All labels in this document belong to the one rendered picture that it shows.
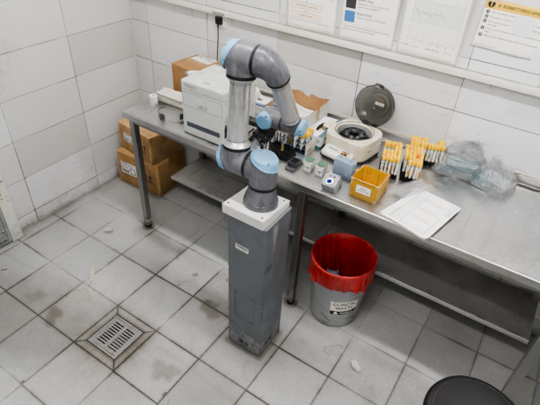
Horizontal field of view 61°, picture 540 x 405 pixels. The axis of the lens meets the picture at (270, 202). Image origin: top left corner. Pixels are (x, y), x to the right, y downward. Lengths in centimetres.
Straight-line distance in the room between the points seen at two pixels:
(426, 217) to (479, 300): 78
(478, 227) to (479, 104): 62
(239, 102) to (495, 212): 124
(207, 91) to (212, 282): 117
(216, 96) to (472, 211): 130
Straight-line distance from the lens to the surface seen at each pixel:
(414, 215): 207
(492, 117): 245
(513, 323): 270
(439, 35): 239
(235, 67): 173
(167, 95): 290
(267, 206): 189
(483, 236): 211
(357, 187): 208
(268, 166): 180
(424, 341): 278
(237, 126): 182
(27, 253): 331
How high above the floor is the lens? 210
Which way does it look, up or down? 37 degrees down
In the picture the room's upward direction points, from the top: 4 degrees clockwise
